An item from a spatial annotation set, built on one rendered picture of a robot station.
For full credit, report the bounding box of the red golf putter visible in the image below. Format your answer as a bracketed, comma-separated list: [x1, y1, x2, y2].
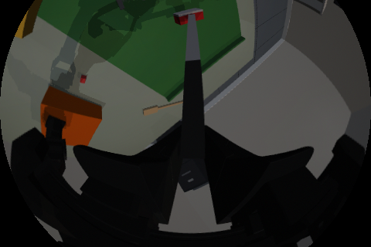
[173, 7, 205, 160]

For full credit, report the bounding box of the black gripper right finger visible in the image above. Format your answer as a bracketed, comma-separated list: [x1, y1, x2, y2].
[204, 126, 314, 225]

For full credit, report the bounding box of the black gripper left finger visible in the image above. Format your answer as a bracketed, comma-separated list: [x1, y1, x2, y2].
[72, 126, 182, 225]

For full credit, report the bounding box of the yellow block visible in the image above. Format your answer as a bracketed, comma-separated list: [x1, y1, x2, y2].
[15, 0, 43, 38]

